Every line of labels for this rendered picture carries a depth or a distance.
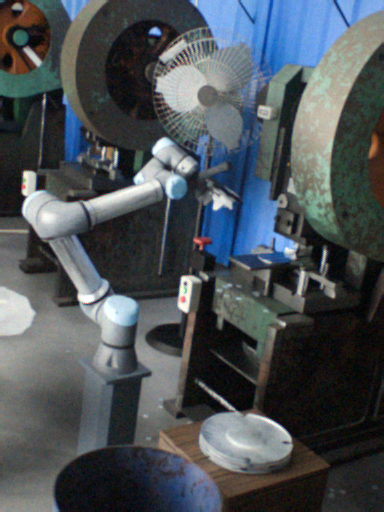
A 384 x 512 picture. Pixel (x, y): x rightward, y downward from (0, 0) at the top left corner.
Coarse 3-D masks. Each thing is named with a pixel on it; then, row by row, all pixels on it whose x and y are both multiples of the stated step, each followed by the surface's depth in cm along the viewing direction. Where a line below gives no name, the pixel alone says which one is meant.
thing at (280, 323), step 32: (288, 320) 265; (320, 320) 276; (352, 320) 283; (288, 352) 270; (320, 352) 280; (352, 352) 291; (288, 384) 277; (320, 384) 288; (352, 384) 299; (288, 416) 283; (320, 416) 294; (352, 416) 306; (320, 448) 298; (352, 448) 307
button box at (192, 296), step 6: (186, 276) 300; (192, 276) 301; (192, 282) 295; (198, 282) 296; (186, 288) 298; (192, 288) 295; (198, 288) 297; (180, 294) 302; (186, 294) 298; (192, 294) 296; (198, 294) 298; (186, 300) 298; (192, 300) 297; (198, 300) 299; (180, 306) 302; (186, 306) 298; (192, 306) 298; (198, 306) 300; (186, 312) 299
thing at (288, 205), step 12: (288, 156) 283; (288, 168) 283; (288, 180) 284; (288, 192) 284; (288, 204) 284; (276, 216) 284; (288, 216) 280; (300, 216) 279; (288, 228) 281; (300, 228) 280; (312, 228) 282
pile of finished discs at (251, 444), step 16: (224, 416) 245; (240, 416) 247; (256, 416) 248; (208, 432) 236; (224, 432) 236; (240, 432) 236; (256, 432) 237; (272, 432) 240; (208, 448) 226; (224, 448) 227; (240, 448) 228; (256, 448) 229; (272, 448) 231; (288, 448) 232; (224, 464) 223; (240, 464) 221; (256, 464) 221; (272, 464) 223
